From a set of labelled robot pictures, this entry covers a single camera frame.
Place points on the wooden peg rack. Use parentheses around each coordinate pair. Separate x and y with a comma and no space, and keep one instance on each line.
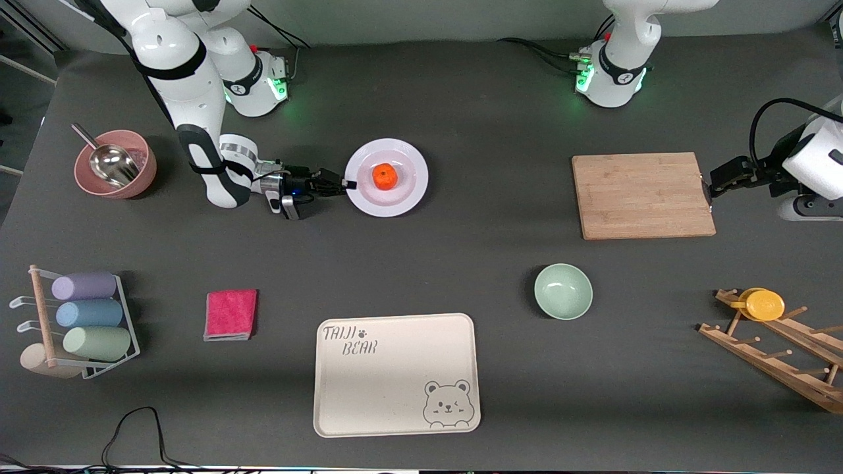
(777,365)

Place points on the cream bear print tray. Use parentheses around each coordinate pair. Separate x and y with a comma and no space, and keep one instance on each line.
(395,388)

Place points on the yellow cup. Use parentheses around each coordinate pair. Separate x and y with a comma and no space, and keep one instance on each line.
(764,305)

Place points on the purple cup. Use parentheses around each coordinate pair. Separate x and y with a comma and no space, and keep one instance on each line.
(84,286)

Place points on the orange fruit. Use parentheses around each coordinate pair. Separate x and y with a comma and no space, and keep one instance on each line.
(384,176)

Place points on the beige cup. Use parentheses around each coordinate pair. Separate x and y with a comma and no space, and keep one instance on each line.
(33,361)

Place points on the metal scoop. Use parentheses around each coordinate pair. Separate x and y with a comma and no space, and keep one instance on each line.
(112,164)

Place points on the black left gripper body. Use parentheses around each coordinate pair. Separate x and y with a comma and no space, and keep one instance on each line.
(757,171)

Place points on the pale green cup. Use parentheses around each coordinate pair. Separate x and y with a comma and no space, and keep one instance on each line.
(97,343)

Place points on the pink folded cloth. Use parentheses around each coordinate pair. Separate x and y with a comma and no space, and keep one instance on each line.
(230,315)

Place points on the mint green bowl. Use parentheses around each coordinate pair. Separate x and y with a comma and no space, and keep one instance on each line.
(563,291)

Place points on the pink bowl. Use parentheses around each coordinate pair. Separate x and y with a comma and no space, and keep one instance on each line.
(145,178)

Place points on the pale slanted bar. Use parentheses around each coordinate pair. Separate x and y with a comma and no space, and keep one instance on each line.
(29,70)
(10,170)

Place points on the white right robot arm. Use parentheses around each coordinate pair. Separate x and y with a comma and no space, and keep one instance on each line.
(191,85)

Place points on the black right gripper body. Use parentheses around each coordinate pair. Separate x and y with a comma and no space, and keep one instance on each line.
(301,179)

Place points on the white round plate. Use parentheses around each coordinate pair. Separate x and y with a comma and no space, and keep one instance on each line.
(402,197)

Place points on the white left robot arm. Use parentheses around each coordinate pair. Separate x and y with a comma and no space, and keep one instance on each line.
(612,79)

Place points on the blue cup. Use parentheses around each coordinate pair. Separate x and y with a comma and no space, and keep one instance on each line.
(89,314)

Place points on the wooden cutting board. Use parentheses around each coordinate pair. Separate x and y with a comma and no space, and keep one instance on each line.
(639,197)

